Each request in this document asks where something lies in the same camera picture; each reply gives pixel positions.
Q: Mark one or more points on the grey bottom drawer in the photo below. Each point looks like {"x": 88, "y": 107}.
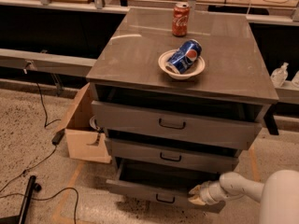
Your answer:
{"x": 160, "y": 183}

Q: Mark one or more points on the grey middle drawer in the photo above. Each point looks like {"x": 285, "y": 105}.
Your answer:
{"x": 170, "y": 156}

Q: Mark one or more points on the cardboard box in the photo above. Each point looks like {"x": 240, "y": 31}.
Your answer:
{"x": 84, "y": 141}

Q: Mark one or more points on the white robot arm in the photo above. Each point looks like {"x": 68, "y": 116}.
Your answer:
{"x": 278, "y": 196}

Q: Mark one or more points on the grey top drawer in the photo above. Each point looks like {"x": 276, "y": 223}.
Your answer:
{"x": 177, "y": 126}

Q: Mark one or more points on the black metal stand base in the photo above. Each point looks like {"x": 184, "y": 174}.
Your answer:
{"x": 27, "y": 197}

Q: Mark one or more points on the grey metal rail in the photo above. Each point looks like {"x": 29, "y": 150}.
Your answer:
{"x": 44, "y": 62}

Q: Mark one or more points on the grey drawer cabinet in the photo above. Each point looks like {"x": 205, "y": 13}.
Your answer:
{"x": 234, "y": 84}

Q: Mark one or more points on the blue Pepsi can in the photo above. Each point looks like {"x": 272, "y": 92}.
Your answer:
{"x": 184, "y": 57}

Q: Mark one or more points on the white bowl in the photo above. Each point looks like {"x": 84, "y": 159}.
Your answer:
{"x": 197, "y": 68}

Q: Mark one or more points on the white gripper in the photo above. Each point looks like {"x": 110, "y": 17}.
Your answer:
{"x": 206, "y": 192}

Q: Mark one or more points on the clear plastic bottle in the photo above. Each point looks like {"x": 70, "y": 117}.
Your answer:
{"x": 279, "y": 75}

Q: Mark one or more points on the grey drawer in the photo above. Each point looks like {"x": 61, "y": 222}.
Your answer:
{"x": 177, "y": 126}
{"x": 160, "y": 183}
{"x": 170, "y": 156}

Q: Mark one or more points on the red Coca-Cola can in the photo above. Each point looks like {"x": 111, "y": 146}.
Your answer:
{"x": 180, "y": 19}

